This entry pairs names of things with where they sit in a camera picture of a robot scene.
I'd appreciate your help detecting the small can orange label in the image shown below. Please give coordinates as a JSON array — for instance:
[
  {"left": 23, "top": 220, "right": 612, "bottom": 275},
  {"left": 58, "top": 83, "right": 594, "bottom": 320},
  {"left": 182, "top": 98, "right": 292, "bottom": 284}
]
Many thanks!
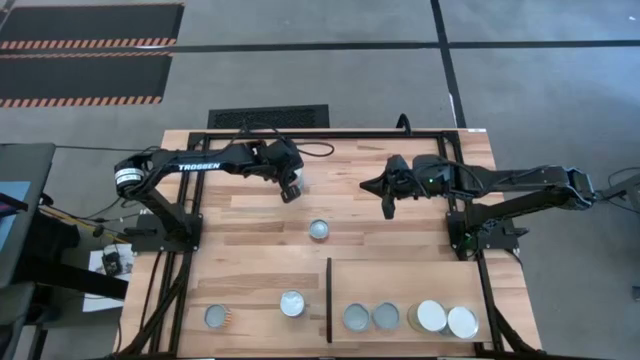
[{"left": 342, "top": 303, "right": 372, "bottom": 333}]

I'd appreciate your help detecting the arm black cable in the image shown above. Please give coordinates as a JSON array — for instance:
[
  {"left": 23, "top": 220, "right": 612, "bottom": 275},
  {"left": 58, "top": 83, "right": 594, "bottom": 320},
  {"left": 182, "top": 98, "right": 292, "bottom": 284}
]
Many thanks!
[
  {"left": 439, "top": 158, "right": 484, "bottom": 192},
  {"left": 238, "top": 121, "right": 336, "bottom": 158}
]

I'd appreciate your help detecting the short pineapple rings can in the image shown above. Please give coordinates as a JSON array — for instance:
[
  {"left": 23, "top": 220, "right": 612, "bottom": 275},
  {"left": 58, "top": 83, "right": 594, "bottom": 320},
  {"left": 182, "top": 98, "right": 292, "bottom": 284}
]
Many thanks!
[{"left": 308, "top": 218, "right": 331, "bottom": 241}]

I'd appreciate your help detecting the black floor vent grille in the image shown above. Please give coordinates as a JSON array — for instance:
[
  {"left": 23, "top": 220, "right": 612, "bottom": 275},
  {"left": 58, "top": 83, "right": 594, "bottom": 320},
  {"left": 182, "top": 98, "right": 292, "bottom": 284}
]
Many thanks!
[{"left": 207, "top": 104, "right": 331, "bottom": 130}]

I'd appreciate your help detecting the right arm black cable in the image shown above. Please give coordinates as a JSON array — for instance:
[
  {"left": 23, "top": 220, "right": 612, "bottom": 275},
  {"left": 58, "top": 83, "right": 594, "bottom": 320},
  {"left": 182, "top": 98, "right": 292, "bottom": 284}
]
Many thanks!
[{"left": 439, "top": 158, "right": 484, "bottom": 192}]

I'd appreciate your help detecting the black floor cable bundle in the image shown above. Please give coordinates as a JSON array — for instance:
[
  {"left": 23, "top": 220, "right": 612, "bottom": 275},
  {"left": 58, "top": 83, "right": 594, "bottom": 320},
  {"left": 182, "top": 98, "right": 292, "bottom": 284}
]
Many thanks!
[{"left": 54, "top": 143, "right": 164, "bottom": 224}]

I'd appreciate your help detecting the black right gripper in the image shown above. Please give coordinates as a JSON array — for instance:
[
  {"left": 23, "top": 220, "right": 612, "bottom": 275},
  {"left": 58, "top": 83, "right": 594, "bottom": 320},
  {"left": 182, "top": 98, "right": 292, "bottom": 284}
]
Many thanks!
[{"left": 359, "top": 154, "right": 456, "bottom": 221}]

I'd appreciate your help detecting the blue sheet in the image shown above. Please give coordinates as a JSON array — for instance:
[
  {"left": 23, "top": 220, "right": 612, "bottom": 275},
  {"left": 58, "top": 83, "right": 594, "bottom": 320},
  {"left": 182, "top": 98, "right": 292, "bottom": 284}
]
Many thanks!
[{"left": 0, "top": 180, "right": 32, "bottom": 251}]

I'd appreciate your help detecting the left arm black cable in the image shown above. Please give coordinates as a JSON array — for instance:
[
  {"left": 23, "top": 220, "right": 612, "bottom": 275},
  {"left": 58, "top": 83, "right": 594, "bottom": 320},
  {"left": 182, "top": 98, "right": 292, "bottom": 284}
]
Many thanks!
[{"left": 238, "top": 121, "right": 336, "bottom": 158}]

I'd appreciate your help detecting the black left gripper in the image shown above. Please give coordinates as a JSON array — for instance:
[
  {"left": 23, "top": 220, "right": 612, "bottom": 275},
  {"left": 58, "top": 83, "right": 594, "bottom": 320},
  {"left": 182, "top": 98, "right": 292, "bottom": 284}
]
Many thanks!
[{"left": 249, "top": 138, "right": 305, "bottom": 204}]

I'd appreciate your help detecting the black hazard-striped floor mat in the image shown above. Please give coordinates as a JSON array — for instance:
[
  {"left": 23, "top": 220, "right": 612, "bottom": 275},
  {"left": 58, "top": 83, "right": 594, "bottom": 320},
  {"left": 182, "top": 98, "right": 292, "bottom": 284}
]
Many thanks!
[
  {"left": 0, "top": 52, "right": 174, "bottom": 109},
  {"left": 0, "top": 3, "right": 185, "bottom": 51}
]

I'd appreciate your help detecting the wooden shelf black frame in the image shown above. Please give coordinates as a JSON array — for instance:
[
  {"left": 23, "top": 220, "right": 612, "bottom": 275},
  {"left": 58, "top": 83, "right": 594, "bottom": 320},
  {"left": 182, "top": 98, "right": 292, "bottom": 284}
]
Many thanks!
[{"left": 325, "top": 257, "right": 494, "bottom": 345}]

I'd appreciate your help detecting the black metal table frame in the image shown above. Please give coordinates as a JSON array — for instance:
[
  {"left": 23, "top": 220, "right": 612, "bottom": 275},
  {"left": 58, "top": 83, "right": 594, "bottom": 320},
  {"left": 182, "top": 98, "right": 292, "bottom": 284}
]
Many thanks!
[{"left": 117, "top": 128, "right": 546, "bottom": 360}]

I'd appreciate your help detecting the tall blue peas can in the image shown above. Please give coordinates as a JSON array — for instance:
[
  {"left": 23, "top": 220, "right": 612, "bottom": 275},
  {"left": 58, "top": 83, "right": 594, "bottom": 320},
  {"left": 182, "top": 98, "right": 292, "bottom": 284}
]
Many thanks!
[{"left": 279, "top": 289, "right": 307, "bottom": 319}]

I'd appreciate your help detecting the small short grey-lidded can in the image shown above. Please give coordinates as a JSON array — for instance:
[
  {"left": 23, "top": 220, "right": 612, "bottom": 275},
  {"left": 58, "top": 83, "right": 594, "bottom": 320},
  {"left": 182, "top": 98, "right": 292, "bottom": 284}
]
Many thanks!
[{"left": 372, "top": 301, "right": 401, "bottom": 331}]

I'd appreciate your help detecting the short can orange striped label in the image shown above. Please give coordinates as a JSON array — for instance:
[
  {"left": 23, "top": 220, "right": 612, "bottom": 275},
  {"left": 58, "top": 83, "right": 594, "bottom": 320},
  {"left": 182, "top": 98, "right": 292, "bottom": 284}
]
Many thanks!
[{"left": 203, "top": 303, "right": 234, "bottom": 330}]

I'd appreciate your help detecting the black desk leg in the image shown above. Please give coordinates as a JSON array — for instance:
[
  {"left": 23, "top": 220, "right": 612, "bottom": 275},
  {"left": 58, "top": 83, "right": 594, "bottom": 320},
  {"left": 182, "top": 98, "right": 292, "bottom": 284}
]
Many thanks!
[{"left": 14, "top": 214, "right": 129, "bottom": 301}]

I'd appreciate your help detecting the grey stand leg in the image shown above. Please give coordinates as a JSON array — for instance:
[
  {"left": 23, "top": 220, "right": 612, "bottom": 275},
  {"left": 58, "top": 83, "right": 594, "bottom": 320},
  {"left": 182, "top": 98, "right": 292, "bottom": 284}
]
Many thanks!
[{"left": 594, "top": 167, "right": 640, "bottom": 217}]

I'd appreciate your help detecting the dark grey desk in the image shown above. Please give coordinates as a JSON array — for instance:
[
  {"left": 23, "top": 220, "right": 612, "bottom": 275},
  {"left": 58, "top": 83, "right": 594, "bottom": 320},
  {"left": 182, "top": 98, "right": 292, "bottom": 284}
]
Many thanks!
[{"left": 0, "top": 142, "right": 57, "bottom": 291}]

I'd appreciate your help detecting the tall can yellow label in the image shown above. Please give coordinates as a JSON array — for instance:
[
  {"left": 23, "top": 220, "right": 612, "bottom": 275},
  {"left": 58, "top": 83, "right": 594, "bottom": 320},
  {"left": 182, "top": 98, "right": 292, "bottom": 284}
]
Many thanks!
[{"left": 407, "top": 299, "right": 448, "bottom": 335}]

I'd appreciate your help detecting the white paper sheet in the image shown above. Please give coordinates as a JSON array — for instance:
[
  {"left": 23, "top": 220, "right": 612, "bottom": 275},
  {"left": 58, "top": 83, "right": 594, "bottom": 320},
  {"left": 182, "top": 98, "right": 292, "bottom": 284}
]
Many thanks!
[{"left": 82, "top": 244, "right": 136, "bottom": 314}]

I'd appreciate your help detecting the yellow black strap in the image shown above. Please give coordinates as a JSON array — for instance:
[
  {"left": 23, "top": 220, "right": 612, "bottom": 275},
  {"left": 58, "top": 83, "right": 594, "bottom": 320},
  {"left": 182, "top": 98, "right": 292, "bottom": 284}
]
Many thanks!
[{"left": 38, "top": 205, "right": 121, "bottom": 244}]

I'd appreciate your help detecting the large can white lid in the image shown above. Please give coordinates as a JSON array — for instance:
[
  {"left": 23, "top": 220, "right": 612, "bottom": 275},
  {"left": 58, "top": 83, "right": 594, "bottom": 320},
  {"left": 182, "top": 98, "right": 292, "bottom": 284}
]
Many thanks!
[{"left": 442, "top": 305, "right": 480, "bottom": 341}]

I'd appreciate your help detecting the small black device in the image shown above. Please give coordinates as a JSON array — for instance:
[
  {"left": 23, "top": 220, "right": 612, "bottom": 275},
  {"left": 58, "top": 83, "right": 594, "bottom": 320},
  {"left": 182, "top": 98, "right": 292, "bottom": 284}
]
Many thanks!
[{"left": 102, "top": 252, "right": 124, "bottom": 275}]

